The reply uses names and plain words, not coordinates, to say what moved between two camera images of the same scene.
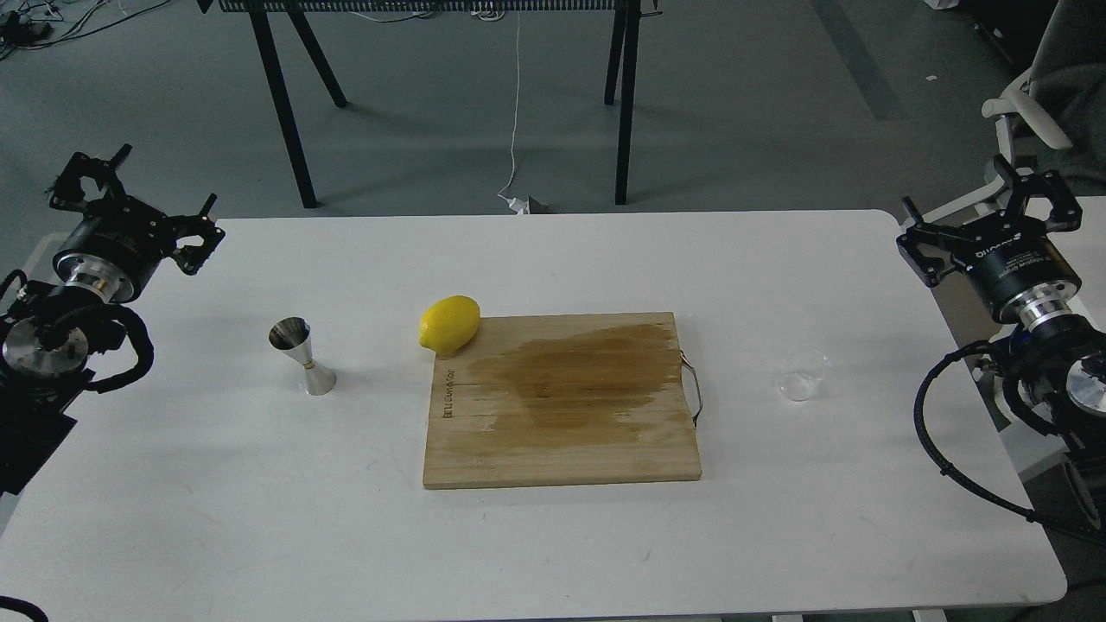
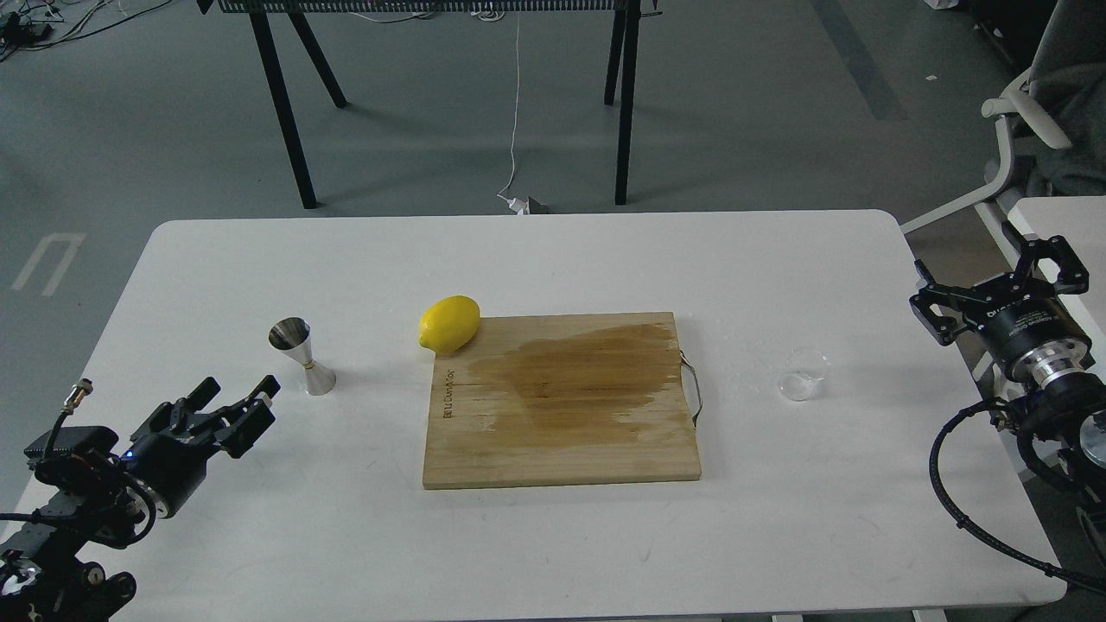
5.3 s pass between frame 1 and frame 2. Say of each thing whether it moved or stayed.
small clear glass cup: stayed
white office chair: stayed
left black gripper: moved
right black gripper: moved
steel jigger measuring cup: stayed
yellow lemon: stayed
